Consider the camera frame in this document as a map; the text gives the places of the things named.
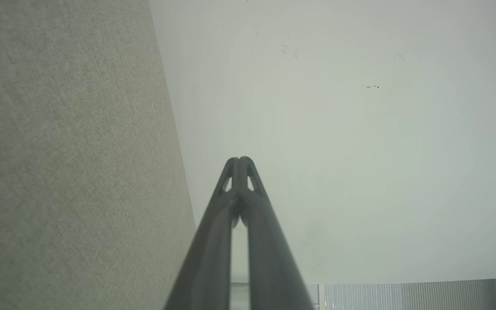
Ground white ribbed panel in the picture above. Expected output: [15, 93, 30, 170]
[306, 278, 496, 310]

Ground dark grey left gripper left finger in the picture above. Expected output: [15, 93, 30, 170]
[164, 157, 241, 310]

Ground grey fabric sofa cushion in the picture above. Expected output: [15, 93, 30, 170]
[0, 0, 197, 310]

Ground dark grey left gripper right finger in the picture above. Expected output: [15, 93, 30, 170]
[240, 156, 316, 310]

